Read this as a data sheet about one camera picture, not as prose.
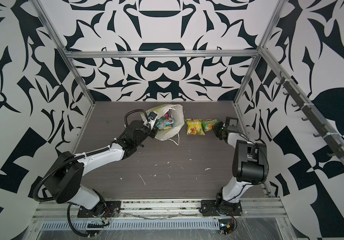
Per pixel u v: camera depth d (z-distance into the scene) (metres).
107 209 0.73
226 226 0.71
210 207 0.74
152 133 0.75
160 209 0.76
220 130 0.84
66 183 0.43
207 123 1.02
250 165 0.48
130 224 0.71
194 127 1.02
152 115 0.71
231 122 0.76
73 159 0.46
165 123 0.94
